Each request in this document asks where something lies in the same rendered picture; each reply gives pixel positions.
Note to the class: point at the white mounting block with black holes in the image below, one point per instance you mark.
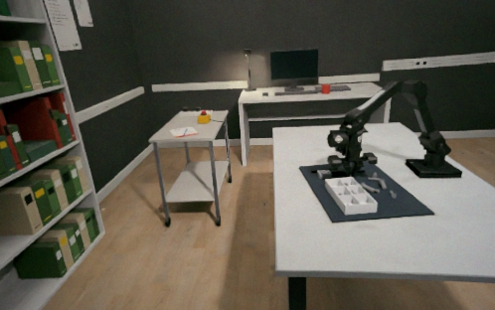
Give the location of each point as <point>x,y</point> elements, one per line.
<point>324,174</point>

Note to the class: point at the white divided parts tray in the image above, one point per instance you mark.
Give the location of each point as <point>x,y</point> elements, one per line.
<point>358,203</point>

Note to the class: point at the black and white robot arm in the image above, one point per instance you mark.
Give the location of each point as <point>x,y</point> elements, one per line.
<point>415,93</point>

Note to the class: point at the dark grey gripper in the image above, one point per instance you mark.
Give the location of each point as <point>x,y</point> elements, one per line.
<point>352,154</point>

